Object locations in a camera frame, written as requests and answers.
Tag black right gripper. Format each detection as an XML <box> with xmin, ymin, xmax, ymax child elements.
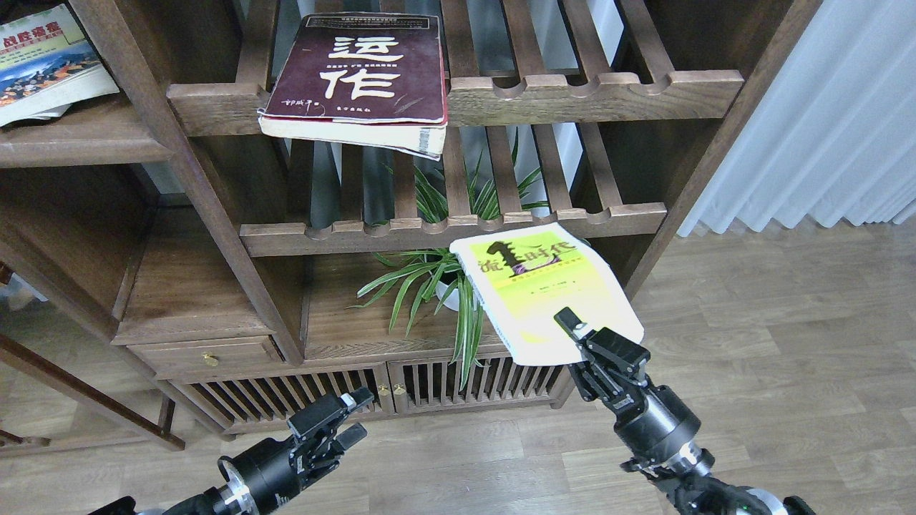
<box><xmin>554</xmin><ymin>308</ymin><xmax>714</xmax><ymax>476</ymax></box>

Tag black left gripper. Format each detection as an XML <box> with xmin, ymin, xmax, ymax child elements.
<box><xmin>217</xmin><ymin>387</ymin><xmax>375</xmax><ymax>514</ymax></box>

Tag yellow-green cover book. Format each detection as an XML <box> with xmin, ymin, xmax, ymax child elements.
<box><xmin>449</xmin><ymin>224</ymin><xmax>645</xmax><ymax>366</ymax></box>

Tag maroon book white characters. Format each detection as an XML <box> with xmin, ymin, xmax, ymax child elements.
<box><xmin>258</xmin><ymin>11</ymin><xmax>448</xmax><ymax>160</ymax></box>

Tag colourful 300 paperback book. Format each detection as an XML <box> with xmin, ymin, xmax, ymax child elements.
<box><xmin>1</xmin><ymin>4</ymin><xmax>119</xmax><ymax>126</ymax></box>

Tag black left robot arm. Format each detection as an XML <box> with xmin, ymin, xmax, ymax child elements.
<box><xmin>165</xmin><ymin>387</ymin><xmax>375</xmax><ymax>514</ymax></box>

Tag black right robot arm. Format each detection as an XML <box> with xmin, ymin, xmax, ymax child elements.
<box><xmin>554</xmin><ymin>308</ymin><xmax>812</xmax><ymax>514</ymax></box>

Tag white plant pot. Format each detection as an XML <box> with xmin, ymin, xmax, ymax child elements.
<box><xmin>434</xmin><ymin>276</ymin><xmax>464</xmax><ymax>314</ymax></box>

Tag green spider plant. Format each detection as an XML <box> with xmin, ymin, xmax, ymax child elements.
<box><xmin>357</xmin><ymin>127</ymin><xmax>547</xmax><ymax>388</ymax></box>

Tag dark wooden bookshelf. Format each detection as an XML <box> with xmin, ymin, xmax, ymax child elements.
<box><xmin>2</xmin><ymin>1</ymin><xmax>821</xmax><ymax>436</ymax></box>

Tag white pleated curtain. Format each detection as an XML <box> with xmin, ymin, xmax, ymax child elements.
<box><xmin>678</xmin><ymin>1</ymin><xmax>915</xmax><ymax>237</ymax></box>

